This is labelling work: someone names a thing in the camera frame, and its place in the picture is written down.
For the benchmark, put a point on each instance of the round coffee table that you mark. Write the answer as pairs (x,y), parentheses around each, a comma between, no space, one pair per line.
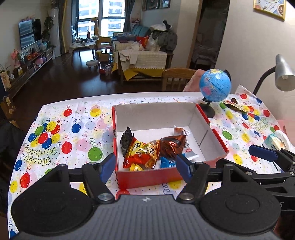
(84,43)

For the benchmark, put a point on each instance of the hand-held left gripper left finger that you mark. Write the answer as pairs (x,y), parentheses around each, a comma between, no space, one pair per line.
(107,167)

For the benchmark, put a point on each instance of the large window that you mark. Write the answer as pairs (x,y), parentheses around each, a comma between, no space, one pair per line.
(101,16)

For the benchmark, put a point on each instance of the pile of clothes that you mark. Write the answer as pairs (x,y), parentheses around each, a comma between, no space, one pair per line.
(163,35)

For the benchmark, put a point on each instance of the sofa with beige cover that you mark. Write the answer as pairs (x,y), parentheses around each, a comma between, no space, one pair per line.
(143,60)

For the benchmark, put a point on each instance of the white standing air conditioner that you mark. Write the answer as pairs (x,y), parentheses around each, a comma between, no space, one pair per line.
(54,32)

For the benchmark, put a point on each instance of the red orange snack packet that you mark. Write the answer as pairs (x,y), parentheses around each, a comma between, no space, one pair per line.
(138,153)

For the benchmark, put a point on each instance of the pink cloth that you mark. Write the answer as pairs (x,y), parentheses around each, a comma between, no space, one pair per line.
(287,125)
(192,82)

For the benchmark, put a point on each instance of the red cardboard box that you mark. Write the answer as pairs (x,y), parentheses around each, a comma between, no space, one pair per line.
(154,117)

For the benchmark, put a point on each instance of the grey curtain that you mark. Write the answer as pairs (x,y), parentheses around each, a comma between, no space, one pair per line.
(129,11)

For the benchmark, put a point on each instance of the dark red foil snack packet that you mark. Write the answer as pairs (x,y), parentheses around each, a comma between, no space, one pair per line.
(171,145)

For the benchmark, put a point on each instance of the blue desk globe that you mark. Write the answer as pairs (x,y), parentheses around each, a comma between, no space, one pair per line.
(214,83)

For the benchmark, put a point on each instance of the balloon print tablecloth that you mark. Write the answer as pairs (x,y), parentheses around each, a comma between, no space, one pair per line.
(76,138)

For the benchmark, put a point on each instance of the flat snack wrapper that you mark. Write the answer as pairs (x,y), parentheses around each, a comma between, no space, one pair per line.
(235,105)

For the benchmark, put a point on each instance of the grey desk lamp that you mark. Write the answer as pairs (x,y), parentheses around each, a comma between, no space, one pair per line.
(284,72)

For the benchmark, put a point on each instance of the colourful gold framed picture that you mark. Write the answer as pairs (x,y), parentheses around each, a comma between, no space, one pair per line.
(269,8)

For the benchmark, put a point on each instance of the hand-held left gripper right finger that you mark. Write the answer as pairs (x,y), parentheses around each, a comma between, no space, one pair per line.
(184,167)

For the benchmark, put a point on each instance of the braised egg packet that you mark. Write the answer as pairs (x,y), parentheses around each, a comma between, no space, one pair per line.
(180,131)

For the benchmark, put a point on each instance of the wooden television cabinet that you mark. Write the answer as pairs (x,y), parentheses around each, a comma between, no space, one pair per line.
(25,71)

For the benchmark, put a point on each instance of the tall green plant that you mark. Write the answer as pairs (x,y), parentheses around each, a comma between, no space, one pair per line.
(47,30)

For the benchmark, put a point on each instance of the flat screen television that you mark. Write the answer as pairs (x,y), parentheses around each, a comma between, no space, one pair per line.
(30,33)

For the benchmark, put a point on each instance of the tissue pack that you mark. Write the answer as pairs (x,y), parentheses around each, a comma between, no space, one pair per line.
(276,140)

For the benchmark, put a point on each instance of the wooden chair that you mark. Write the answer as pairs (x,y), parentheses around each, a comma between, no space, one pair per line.
(175,78)

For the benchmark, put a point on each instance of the black snack packet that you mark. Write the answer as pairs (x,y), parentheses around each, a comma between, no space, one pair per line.
(125,142)

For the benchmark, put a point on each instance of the blue snack packet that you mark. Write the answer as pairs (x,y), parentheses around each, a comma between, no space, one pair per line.
(167,162)

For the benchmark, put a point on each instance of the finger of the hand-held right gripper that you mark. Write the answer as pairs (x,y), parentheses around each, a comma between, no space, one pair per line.
(262,152)
(244,172)

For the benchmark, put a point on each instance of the yellow candy packet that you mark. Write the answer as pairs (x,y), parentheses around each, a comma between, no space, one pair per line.
(136,167)

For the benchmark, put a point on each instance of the dark framed wall picture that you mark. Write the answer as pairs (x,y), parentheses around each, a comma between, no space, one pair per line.
(144,4)
(164,2)
(153,3)

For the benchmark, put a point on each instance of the black jacket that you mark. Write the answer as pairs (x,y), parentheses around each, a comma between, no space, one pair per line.
(10,150)

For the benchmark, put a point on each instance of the small round stool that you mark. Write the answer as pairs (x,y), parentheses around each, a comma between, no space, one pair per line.
(92,62)

